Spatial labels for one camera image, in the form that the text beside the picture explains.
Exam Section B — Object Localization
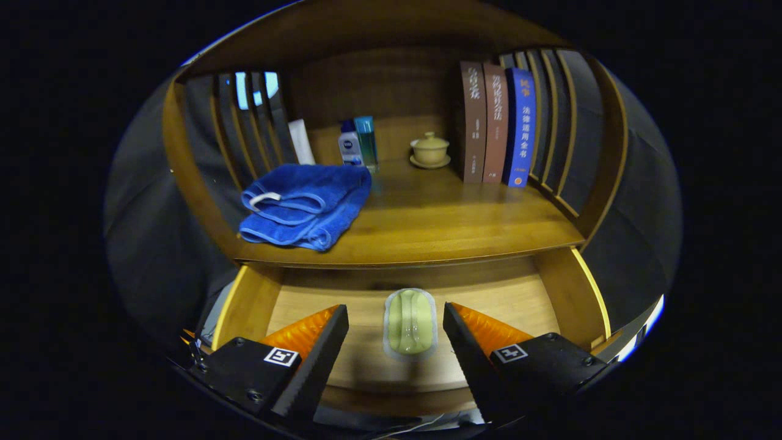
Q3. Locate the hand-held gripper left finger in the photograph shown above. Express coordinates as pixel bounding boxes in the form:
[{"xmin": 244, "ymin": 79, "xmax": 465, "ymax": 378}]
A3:
[{"xmin": 183, "ymin": 304, "xmax": 350, "ymax": 422}]

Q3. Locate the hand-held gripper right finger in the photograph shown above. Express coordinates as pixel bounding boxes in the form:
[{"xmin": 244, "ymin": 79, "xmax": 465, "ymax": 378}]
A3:
[{"xmin": 443, "ymin": 301, "xmax": 612, "ymax": 425}]

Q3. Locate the green item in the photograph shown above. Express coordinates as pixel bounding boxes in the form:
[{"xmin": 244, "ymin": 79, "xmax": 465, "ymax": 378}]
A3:
[{"xmin": 383, "ymin": 288, "xmax": 438, "ymax": 360}]

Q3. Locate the wooden drawer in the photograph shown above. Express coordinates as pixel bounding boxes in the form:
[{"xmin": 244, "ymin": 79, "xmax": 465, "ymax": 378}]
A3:
[{"xmin": 211, "ymin": 247, "xmax": 612, "ymax": 419}]

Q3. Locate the wooden countertop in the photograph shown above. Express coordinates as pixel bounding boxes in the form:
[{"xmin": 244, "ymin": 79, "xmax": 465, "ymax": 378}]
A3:
[{"xmin": 229, "ymin": 156, "xmax": 586, "ymax": 270}]

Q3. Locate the wooden cabinet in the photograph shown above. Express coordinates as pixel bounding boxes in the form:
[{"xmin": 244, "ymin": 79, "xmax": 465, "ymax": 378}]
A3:
[{"xmin": 162, "ymin": 0, "xmax": 630, "ymax": 355}]

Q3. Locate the blue towel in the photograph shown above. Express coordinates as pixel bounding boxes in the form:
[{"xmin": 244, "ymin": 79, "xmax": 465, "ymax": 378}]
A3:
[{"xmin": 238, "ymin": 163, "xmax": 373, "ymax": 252}]

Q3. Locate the black backdrop cloth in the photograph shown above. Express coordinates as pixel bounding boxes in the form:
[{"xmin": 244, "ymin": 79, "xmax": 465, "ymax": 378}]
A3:
[{"xmin": 103, "ymin": 49, "xmax": 684, "ymax": 355}]

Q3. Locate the white bottle with blue cap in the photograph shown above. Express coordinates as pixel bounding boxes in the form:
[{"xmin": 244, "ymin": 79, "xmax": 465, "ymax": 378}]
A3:
[{"xmin": 338, "ymin": 120, "xmax": 365, "ymax": 167}]

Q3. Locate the beige lidded teacup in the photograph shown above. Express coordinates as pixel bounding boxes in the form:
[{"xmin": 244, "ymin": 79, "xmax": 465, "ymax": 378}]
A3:
[{"xmin": 409, "ymin": 131, "xmax": 452, "ymax": 169}]

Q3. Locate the white tube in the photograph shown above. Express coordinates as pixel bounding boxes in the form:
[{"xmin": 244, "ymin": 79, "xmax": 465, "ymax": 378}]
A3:
[{"xmin": 287, "ymin": 119, "xmax": 316, "ymax": 166}]

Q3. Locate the teal bottle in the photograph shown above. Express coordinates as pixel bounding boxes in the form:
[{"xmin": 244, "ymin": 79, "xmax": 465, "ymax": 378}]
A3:
[{"xmin": 354, "ymin": 115, "xmax": 379, "ymax": 172}]

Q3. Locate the blue book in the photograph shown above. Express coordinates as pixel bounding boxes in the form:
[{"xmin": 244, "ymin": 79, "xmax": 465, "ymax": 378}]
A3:
[{"xmin": 503, "ymin": 67, "xmax": 537, "ymax": 188}]

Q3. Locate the dark brown book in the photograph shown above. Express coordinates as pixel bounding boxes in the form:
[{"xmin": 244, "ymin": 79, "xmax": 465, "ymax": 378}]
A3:
[{"xmin": 458, "ymin": 60, "xmax": 488, "ymax": 184}]

